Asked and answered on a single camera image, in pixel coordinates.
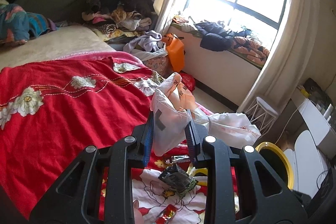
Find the cream curtain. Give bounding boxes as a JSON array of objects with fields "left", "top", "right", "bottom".
[{"left": 154, "top": 0, "right": 319, "bottom": 112}]

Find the white plastic bag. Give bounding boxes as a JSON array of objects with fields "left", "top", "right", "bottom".
[{"left": 150, "top": 72, "right": 261, "bottom": 156}]

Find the lavender garment in basket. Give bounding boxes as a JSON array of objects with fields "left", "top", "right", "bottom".
[{"left": 123, "top": 31, "right": 168, "bottom": 61}]

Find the red candy wrapper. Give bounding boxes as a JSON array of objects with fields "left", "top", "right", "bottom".
[{"left": 154, "top": 205, "right": 177, "bottom": 224}]

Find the red plastic bag on floor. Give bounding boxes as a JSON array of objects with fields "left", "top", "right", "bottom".
[{"left": 180, "top": 72, "right": 196, "bottom": 92}]

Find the pile of clothes on bed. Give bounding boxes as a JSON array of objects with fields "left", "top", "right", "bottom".
[{"left": 81, "top": 0, "right": 158, "bottom": 43}]

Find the grey headboard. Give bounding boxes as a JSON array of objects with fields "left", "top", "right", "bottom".
[{"left": 15, "top": 0, "right": 87, "bottom": 24}]

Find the yellow rimmed trash bin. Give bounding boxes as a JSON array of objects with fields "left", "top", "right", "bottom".
[{"left": 255, "top": 141, "right": 294, "bottom": 190}]

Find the dark box on dresser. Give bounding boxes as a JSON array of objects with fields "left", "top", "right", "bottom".
[{"left": 303, "top": 78, "right": 334, "bottom": 110}]

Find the dark jacket on windowsill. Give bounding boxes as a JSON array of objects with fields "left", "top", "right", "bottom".
[{"left": 195, "top": 21, "right": 252, "bottom": 52}]

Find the orange shopping bag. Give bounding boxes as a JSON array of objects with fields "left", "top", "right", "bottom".
[{"left": 162, "top": 34, "right": 185, "bottom": 72}]

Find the white wire frame stool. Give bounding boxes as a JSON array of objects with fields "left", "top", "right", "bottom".
[{"left": 245, "top": 96, "right": 280, "bottom": 135}]

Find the beige bed sheet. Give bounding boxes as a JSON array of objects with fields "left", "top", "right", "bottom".
[{"left": 1, "top": 26, "right": 114, "bottom": 69}]

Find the white cable by dresser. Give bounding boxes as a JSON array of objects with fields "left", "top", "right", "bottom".
[{"left": 274, "top": 105, "right": 300, "bottom": 146}]

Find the dark crumpled snack wrapper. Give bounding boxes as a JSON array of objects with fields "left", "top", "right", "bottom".
[{"left": 158, "top": 164, "right": 198, "bottom": 198}]

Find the red floral blanket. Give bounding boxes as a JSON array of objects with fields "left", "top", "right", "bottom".
[{"left": 0, "top": 51, "right": 240, "bottom": 224}]

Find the floral laundry basket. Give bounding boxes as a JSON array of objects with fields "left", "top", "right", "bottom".
[{"left": 143, "top": 55, "right": 171, "bottom": 78}]

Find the orange patterned quilt on windowsill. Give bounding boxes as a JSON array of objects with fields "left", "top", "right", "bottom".
[{"left": 231, "top": 36, "right": 269, "bottom": 68}]

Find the white dresser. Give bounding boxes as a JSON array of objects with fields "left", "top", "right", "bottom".
[{"left": 284, "top": 89, "right": 335, "bottom": 197}]

